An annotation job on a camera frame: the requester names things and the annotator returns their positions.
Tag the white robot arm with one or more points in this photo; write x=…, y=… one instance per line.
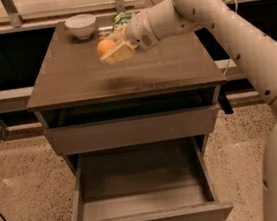
x=253, y=51

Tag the orange fruit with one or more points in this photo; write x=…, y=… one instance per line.
x=104, y=46

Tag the grey drawer cabinet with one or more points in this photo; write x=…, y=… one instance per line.
x=73, y=87

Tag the white ceramic bowl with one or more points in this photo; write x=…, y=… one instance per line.
x=81, y=26

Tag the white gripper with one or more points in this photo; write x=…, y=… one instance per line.
x=139, y=31

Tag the green snack bag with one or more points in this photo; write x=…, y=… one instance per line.
x=121, y=20

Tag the grey upper drawer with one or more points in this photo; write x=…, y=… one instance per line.
x=135, y=131

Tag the open grey middle drawer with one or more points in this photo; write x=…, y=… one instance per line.
x=163, y=181

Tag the metal railing frame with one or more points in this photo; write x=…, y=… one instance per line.
x=66, y=10

